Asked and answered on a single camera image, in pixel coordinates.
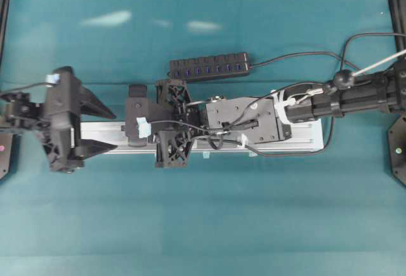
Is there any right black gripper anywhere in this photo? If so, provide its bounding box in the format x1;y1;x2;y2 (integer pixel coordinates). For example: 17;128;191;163
154;79;204;168

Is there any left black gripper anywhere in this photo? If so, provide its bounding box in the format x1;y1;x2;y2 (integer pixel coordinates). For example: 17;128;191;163
1;86;117;173

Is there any black USB cable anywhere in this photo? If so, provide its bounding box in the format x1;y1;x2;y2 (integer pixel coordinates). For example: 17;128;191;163
244;33;406;159

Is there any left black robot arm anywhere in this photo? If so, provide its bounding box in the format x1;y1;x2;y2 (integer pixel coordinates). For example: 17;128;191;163
1;86;117;173

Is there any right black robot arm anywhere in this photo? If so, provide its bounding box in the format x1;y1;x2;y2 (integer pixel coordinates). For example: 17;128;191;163
148;61;405;168

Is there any black multi-port USB hub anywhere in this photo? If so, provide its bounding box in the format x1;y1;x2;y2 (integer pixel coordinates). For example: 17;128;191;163
168;52;250;83

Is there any right camera cable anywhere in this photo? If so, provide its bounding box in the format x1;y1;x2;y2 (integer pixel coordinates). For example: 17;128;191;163
148;88;286;150

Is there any camera cable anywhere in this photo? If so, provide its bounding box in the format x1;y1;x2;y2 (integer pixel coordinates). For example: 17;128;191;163
148;88;286;150
0;81;48;95

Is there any left camera cable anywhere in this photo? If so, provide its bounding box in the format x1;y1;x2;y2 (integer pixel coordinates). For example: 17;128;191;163
0;81;48;95

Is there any right white ring clip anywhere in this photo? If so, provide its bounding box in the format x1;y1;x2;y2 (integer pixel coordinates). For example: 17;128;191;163
238;133;249;149

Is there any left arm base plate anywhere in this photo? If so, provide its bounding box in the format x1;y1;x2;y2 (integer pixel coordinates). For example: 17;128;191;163
0;134;13;180

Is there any silver aluminium extrusion rail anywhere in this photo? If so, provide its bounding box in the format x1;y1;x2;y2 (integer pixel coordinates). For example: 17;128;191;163
71;119;326;159

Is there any left black frame post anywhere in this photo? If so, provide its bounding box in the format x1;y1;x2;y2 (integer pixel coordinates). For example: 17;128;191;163
0;0;10;62

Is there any black frame post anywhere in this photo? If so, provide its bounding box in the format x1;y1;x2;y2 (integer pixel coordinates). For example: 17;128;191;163
388;0;405;34
0;0;10;62

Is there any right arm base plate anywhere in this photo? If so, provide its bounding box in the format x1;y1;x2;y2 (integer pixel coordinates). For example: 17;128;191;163
387;115;406;187

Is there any right black frame post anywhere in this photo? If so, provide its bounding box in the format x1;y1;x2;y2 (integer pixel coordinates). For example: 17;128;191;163
388;0;405;34

